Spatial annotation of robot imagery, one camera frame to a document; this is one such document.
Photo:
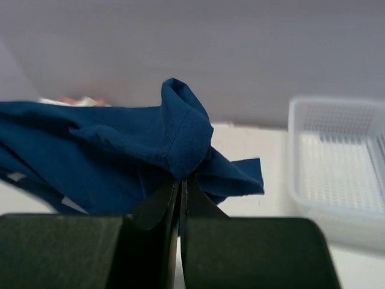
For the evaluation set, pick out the blue printed t shirt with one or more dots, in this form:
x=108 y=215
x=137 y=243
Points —
x=110 y=159

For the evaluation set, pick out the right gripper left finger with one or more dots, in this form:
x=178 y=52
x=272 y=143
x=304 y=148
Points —
x=135 y=250

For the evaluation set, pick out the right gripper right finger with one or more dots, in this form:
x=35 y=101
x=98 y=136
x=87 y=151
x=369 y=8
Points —
x=219 y=251

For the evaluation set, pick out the white plastic basket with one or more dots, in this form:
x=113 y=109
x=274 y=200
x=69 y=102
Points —
x=336 y=167

